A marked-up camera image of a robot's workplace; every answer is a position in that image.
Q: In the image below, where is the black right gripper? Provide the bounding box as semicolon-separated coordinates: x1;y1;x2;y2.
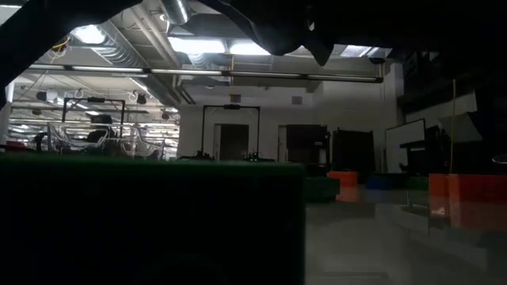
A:
197;0;337;67

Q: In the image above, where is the large orange block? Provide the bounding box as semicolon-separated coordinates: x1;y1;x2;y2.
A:
328;170;360;188
429;173;452;198
448;173;507;203

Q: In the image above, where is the large green block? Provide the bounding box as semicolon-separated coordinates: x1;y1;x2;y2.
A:
305;177;341;203
406;177;430;191
0;152;307;285

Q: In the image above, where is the bright ceiling light panel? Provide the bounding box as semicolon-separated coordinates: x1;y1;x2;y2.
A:
228;40;274;56
168;36;227;55

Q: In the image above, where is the dark door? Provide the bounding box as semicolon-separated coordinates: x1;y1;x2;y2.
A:
213;123;250;161

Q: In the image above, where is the distant black robot table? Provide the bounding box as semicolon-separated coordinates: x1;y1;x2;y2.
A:
180;150;275;162

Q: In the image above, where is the whiteboard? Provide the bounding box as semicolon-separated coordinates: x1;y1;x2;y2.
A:
385;118;427;174

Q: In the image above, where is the small blue block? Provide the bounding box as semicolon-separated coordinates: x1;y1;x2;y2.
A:
366;176;397;190

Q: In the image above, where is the grey tilted panel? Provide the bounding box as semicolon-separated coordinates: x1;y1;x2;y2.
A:
439;112;484;143

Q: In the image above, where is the long black light rail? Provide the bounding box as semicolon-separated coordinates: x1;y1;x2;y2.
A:
27;62;384;84

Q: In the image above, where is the shiny metal air duct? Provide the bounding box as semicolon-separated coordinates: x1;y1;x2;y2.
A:
288;42;394;59

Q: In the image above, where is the silver round duct pipe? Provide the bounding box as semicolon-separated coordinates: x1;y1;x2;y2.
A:
160;0;190;25

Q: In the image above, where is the silver spiral air duct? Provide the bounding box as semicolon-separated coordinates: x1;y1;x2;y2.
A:
71;19;148;67

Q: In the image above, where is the black yellow cable reel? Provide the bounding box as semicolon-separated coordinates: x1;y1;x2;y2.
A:
50;36;71;55

